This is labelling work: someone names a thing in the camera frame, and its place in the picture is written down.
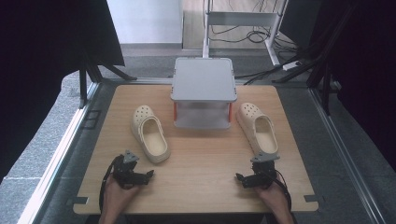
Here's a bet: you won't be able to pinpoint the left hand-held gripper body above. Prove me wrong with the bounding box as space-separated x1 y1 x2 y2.
109 149 145 190

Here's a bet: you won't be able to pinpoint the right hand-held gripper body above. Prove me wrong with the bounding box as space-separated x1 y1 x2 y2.
250 150 280 190

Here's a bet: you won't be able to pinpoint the cream clog shoe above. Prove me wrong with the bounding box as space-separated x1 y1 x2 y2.
130 105 172 165
235 102 280 157

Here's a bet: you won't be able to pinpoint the grey two-tier shoe rack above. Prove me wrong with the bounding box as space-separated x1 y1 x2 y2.
170 56 238 131

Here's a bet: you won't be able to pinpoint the person's left hand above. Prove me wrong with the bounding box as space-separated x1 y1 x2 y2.
101 177 142 216

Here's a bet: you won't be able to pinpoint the black tripod stand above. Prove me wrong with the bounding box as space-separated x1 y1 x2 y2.
271 3 359 117
77 50 138 110

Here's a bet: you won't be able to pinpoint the white power strip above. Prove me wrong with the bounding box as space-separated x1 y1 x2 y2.
281 60 302 72

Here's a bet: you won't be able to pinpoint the black curtain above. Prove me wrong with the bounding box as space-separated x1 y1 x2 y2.
0 0 126 185
278 0 396 173

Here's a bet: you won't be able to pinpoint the white metal stand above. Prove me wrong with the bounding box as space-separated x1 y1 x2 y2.
202 0 290 67

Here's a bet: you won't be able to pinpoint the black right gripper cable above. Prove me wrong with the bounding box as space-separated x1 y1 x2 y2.
274 169 293 213

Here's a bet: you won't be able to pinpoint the aluminium frame rail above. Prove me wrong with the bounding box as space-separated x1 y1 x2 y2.
17 81 101 224
307 87 389 224

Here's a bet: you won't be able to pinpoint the black floor cables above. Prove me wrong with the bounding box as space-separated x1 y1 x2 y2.
208 23 302 86

